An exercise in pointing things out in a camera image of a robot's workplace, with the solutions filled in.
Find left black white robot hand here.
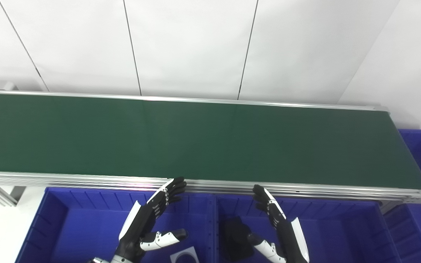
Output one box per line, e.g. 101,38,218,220
90,177,189,263

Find green conveyor belt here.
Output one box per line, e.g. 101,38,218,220
0,89,421,205
0,93,421,190

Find black part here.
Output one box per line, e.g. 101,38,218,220
222,216,258,262

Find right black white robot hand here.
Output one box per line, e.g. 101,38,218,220
247,184,310,263

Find white packet with dark disc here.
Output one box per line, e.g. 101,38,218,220
170,247,201,263

